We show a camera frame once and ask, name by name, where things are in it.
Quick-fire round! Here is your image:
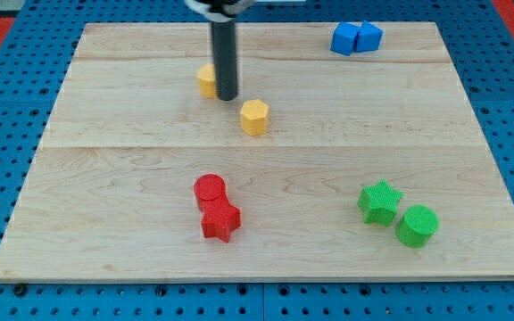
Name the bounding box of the yellow hexagon block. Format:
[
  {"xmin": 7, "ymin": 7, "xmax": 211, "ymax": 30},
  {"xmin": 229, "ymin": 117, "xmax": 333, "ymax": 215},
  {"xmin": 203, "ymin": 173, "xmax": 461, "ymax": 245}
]
[{"xmin": 240, "ymin": 99, "xmax": 269, "ymax": 136}]

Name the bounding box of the red star block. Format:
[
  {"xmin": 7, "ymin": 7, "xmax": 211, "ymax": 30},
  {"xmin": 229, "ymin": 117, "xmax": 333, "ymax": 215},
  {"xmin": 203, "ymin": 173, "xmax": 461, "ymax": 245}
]
[{"xmin": 201, "ymin": 196, "xmax": 241, "ymax": 243}]

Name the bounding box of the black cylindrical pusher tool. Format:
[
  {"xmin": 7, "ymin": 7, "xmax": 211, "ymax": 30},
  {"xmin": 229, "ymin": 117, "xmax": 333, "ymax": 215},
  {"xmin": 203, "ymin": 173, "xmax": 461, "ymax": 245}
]
[{"xmin": 210, "ymin": 20, "xmax": 238, "ymax": 101}]

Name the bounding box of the green cylinder block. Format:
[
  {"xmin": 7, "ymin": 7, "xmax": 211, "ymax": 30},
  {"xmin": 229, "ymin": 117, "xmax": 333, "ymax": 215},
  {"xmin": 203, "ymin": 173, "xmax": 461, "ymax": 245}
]
[{"xmin": 396, "ymin": 204, "xmax": 440, "ymax": 248}]

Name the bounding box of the wooden board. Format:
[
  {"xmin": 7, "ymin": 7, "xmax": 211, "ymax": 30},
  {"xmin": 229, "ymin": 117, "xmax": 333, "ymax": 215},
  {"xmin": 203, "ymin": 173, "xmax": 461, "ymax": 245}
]
[{"xmin": 0, "ymin": 22, "xmax": 514, "ymax": 284}]

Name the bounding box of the robot arm end white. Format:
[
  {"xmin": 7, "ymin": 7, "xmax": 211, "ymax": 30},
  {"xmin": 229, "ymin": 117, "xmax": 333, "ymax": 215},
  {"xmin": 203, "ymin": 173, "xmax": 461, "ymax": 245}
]
[{"xmin": 184, "ymin": 0, "xmax": 254, "ymax": 23}]

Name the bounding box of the blue cube block left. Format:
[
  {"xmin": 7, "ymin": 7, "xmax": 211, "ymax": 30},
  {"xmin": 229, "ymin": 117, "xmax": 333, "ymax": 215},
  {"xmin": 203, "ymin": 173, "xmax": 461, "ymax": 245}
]
[{"xmin": 330, "ymin": 21, "xmax": 360, "ymax": 56}]

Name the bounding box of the green star block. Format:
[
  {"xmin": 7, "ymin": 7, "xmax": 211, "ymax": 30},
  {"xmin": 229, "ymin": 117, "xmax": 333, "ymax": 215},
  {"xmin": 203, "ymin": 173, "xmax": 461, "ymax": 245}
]
[{"xmin": 357, "ymin": 180, "xmax": 403, "ymax": 227}]

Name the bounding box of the red cylinder block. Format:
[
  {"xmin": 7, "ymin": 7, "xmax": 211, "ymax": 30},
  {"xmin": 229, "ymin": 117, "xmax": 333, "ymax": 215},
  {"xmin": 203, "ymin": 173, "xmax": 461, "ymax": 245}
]
[{"xmin": 193, "ymin": 173, "xmax": 226, "ymax": 211}]

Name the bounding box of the yellow block behind tool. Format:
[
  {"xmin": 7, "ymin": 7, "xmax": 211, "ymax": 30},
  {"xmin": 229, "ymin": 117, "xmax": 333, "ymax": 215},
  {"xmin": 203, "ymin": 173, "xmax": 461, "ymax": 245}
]
[{"xmin": 196, "ymin": 63, "xmax": 217, "ymax": 99}]

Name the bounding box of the blue block right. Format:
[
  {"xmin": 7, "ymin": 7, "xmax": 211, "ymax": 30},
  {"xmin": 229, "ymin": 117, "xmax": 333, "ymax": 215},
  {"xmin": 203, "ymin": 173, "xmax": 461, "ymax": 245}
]
[{"xmin": 356, "ymin": 21, "xmax": 384, "ymax": 53}]

